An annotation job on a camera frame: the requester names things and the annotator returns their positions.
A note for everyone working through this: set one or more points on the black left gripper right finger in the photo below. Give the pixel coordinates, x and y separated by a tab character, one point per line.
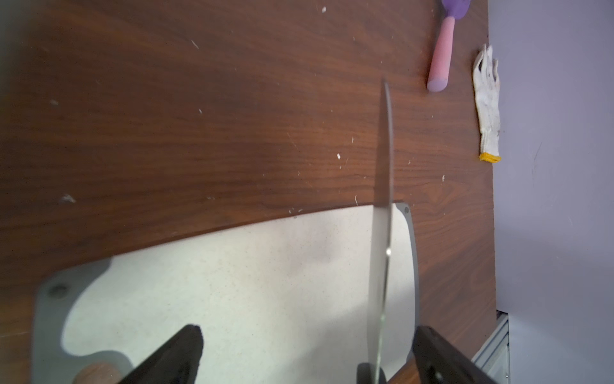
438	361

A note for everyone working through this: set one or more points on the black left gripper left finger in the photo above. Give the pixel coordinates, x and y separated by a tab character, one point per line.
176	361

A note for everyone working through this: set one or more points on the black-handled kitchen knife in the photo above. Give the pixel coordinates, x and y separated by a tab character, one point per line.
381	243

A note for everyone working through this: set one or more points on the white grey-rimmed cutting board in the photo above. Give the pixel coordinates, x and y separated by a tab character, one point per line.
283	301

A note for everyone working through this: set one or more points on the white work glove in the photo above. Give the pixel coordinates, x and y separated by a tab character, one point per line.
486	85

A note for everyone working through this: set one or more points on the purple pink garden fork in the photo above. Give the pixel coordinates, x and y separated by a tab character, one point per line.
442	55

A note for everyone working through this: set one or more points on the aluminium front rail frame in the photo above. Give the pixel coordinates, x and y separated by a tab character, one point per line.
494	357

